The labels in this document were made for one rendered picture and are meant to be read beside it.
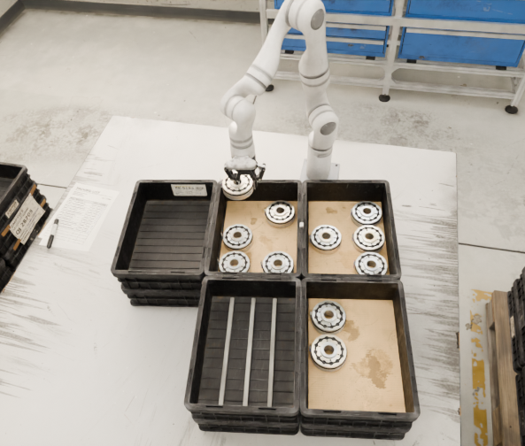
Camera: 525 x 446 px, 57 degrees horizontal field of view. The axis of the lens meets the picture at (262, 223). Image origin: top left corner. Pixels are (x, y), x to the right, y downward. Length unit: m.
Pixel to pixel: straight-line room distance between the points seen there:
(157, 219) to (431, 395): 1.08
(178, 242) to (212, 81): 2.23
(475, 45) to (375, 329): 2.25
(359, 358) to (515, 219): 1.75
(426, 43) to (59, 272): 2.50
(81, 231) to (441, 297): 1.37
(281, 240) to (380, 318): 0.42
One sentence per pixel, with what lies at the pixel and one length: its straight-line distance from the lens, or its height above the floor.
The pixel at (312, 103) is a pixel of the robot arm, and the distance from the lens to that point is 1.68.
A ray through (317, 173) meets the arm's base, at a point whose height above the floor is 0.84.
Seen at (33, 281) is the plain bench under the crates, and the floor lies 0.70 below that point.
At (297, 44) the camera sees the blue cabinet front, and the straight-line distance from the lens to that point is 3.41.
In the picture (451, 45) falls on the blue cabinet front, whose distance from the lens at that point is 3.36.
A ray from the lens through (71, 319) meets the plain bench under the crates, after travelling 1.83.
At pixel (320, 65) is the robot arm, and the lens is 1.51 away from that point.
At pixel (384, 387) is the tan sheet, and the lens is 1.45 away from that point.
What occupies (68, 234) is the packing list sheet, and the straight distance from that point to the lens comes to 2.05.
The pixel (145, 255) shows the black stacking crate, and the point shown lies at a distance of 1.72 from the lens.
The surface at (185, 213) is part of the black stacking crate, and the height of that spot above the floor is 0.83.
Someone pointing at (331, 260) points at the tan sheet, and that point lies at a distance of 1.62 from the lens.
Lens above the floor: 2.19
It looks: 52 degrees down
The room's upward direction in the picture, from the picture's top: 6 degrees counter-clockwise
